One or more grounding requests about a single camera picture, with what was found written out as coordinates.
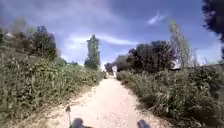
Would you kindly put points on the tall slender green tree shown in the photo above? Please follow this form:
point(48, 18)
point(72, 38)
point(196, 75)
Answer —
point(93, 53)

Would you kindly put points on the pale gravel path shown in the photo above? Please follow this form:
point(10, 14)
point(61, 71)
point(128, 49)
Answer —
point(110, 100)

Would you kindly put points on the dark broad tree group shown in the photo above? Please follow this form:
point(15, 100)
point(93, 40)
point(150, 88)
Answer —
point(150, 56)

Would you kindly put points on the robot's own part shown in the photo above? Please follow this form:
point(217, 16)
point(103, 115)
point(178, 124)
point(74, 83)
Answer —
point(77, 123)
point(143, 124)

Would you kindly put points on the thin pale-leaved tree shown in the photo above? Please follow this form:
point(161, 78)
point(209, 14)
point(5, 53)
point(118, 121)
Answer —
point(180, 43)

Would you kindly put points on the tall green weeds strip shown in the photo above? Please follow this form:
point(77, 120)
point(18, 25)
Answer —
point(180, 93)

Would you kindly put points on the dark trees on bank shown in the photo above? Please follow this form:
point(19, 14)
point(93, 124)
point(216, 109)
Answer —
point(41, 43)

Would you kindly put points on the tall green weeds bank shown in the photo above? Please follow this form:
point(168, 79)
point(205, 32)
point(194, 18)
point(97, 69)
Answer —
point(33, 83)

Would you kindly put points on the dark overhanging tree crown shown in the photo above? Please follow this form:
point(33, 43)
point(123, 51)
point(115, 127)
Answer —
point(215, 16)

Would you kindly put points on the dark rail fence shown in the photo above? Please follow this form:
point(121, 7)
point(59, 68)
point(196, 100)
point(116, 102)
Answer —
point(186, 68)

